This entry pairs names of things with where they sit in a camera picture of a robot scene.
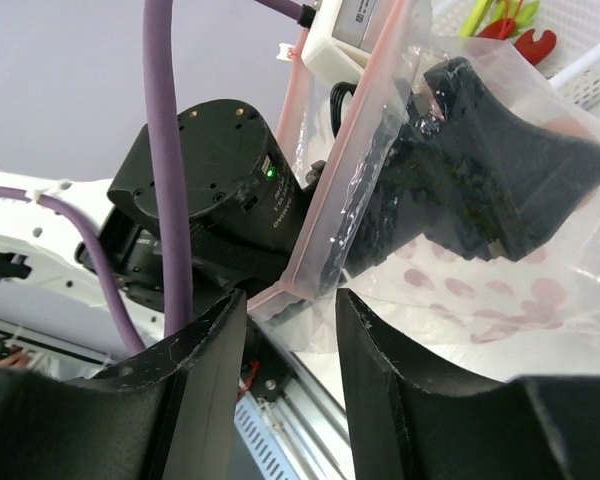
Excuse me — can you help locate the fake green leek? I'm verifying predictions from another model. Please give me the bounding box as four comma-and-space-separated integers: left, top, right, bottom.
460, 0, 540, 40

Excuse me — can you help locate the white slotted cable duct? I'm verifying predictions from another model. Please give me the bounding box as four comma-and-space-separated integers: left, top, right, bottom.
234, 394, 299, 480

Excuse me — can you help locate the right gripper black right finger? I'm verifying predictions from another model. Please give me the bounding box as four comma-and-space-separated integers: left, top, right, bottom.
335, 289, 600, 479

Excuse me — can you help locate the aluminium rail base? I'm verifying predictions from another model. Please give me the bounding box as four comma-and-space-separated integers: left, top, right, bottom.
239, 342, 355, 479

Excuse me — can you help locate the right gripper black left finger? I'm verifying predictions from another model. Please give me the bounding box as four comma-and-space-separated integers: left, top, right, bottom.
0, 291, 247, 479

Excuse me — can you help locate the translucent white plastic basket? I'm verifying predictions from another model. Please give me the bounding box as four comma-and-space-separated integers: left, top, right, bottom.
432, 1, 600, 116

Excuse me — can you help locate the clear zip top bag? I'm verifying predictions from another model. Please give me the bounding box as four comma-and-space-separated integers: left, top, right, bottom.
248, 1, 600, 379

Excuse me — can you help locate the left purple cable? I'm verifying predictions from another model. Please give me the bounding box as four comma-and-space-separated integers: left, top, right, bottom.
0, 0, 316, 354

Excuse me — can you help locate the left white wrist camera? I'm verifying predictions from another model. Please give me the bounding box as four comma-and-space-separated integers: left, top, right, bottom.
301, 0, 396, 87

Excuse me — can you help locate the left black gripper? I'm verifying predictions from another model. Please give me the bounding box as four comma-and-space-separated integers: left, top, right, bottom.
320, 57, 600, 292

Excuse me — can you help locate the red fake lobster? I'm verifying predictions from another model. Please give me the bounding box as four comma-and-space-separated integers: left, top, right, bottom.
500, 11, 558, 66

